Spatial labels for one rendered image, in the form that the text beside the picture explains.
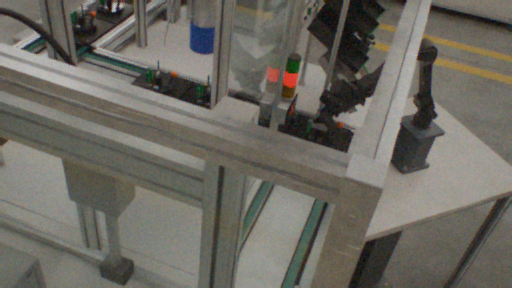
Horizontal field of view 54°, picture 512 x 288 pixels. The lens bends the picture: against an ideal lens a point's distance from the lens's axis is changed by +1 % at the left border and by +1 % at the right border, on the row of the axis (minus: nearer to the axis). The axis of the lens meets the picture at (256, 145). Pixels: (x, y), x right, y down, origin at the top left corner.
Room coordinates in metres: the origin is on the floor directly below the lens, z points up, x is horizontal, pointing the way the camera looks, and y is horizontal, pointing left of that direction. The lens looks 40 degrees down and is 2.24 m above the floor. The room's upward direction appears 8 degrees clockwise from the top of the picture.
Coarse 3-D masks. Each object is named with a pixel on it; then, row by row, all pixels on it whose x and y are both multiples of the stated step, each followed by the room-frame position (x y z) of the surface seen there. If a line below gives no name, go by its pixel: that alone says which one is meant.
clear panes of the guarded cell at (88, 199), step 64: (0, 128) 0.38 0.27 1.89; (64, 128) 0.36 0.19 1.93; (0, 192) 0.39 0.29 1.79; (64, 192) 0.37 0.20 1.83; (128, 192) 0.34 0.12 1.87; (192, 192) 0.33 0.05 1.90; (256, 192) 0.31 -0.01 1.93; (0, 256) 0.40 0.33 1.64; (64, 256) 0.37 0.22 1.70; (128, 256) 0.35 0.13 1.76; (192, 256) 0.32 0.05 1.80; (256, 256) 0.31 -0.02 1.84
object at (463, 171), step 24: (456, 120) 2.05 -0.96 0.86; (432, 144) 1.83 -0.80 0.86; (456, 144) 1.86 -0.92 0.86; (480, 144) 1.88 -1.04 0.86; (432, 168) 1.66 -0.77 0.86; (456, 168) 1.68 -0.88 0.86; (480, 168) 1.71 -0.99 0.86; (504, 168) 1.73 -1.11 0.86; (384, 192) 1.47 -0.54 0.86; (408, 192) 1.49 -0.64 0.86; (432, 192) 1.51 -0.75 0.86; (456, 192) 1.53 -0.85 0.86; (480, 192) 1.55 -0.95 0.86; (504, 192) 1.57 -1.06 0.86; (384, 216) 1.33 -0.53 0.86; (408, 216) 1.35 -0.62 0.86; (432, 216) 1.38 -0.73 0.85
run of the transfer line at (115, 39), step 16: (96, 0) 2.59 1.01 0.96; (160, 0) 2.71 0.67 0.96; (160, 16) 2.69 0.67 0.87; (112, 32) 2.26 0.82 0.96; (128, 32) 2.36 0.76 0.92; (32, 48) 2.02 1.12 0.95; (80, 48) 2.13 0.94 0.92; (96, 48) 2.09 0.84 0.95; (112, 48) 2.21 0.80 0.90; (80, 64) 1.99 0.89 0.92; (96, 64) 2.01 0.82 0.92
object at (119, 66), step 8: (112, 56) 2.03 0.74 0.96; (120, 56) 2.04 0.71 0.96; (104, 64) 2.00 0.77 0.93; (112, 64) 1.99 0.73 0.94; (120, 64) 1.99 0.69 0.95; (128, 64) 2.00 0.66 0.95; (136, 64) 1.99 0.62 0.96; (144, 64) 2.01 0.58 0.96; (152, 64) 2.01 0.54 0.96; (104, 72) 1.95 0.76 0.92; (112, 72) 1.96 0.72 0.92; (120, 72) 1.98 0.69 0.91; (128, 72) 1.96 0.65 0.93; (136, 72) 1.95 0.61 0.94; (128, 80) 1.92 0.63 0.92; (192, 80) 1.93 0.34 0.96; (200, 80) 1.94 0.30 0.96; (296, 112) 1.79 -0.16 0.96; (304, 112) 1.80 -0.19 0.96; (336, 120) 1.77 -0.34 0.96; (288, 128) 1.72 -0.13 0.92; (352, 128) 1.73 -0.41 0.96; (352, 136) 1.71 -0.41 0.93
